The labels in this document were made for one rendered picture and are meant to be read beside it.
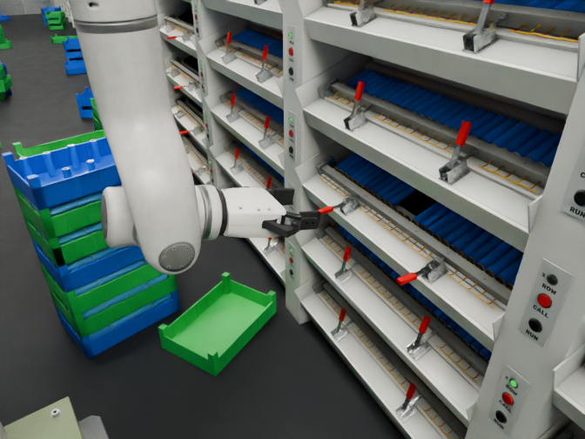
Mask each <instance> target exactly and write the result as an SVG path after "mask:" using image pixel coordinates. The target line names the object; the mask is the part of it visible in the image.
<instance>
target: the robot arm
mask: <svg viewBox="0 0 585 439"><path fill-rule="evenodd" d="M69 4H70V7H71V14H72V16H73V20H74V24H75V27H76V31H77V37H78V41H79V44H80V48H81V51H82V55H83V58H84V64H85V68H86V71H87V75H88V78H89V81H90V85H91V90H92V94H93V97H94V100H95V104H96V107H97V112H98V115H99V117H100V121H101V124H102V126H103V129H104V134H105V137H106V139H107V141H108V144H109V147H110V149H111V154H112V157H113V159H114V162H115V165H116V168H117V169H118V175H119V178H120V180H121V183H122V186H110V187H106V188H105V189H104V191H103V194H102V199H101V223H102V230H103V235H104V240H105V242H106V244H107V246H108V247H140V250H141V252H142V254H143V256H144V257H145V260H146V261H147V262H148V263H149V265H150V266H151V267H152V268H154V269H155V270H157V271H158V272H160V273H162V274H168V275H172V274H181V273H183V272H185V271H186V270H188V269H189V268H190V267H191V266H192V265H193V264H194V263H195V261H196V260H197V258H198V255H199V252H200V248H201V240H215V239H216V238H217V237H218V236H221V235H223V234H224V236H228V237H236V238H271V237H279V236H283V237H285V238H289V237H290V236H292V235H294V234H296V233H298V232H299V230H311V229H317V228H318V227H319V221H320V217H321V212H320V211H308V212H299V214H297V213H290V212H287V211H286V210H285V208H284V207H283V206H290V205H291V204H292V203H293V195H294V191H295V190H294V189H293V188H274V190H273V189H272V188H271V187H267V188H266V189H263V188H260V187H250V186H243V187H240V188H229V189H220V188H215V187H214V186H211V185H200V186H195V185H194V181H193V177H192V170H191V167H190V163H189V160H188V157H187V154H186V151H185V147H184V144H183V141H182V138H181V136H180V134H179V131H178V128H177V125H176V122H175V119H174V117H173V114H172V110H171V102H170V97H169V91H168V84H167V78H166V72H165V61H164V54H163V48H162V43H161V36H160V30H159V25H158V14H157V9H156V4H155V0H69ZM280 215H282V217H281V221H280V223H277V221H278V218H279V217H280ZM286 217H287V218H291V219H293V221H292V222H291V225H287V224H285V221H286Z"/></svg>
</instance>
